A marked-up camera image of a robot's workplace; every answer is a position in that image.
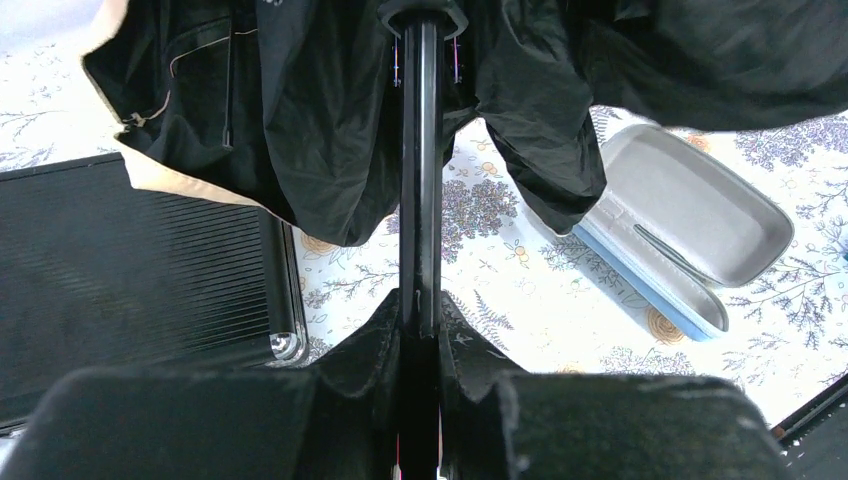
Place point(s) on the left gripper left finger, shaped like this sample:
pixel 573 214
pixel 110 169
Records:
pixel 332 419

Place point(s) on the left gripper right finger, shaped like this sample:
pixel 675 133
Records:
pixel 502 422

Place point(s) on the beige umbrella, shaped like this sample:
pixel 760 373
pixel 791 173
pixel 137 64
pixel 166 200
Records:
pixel 328 114

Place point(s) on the black rectangular case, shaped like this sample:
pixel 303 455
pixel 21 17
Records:
pixel 95 272

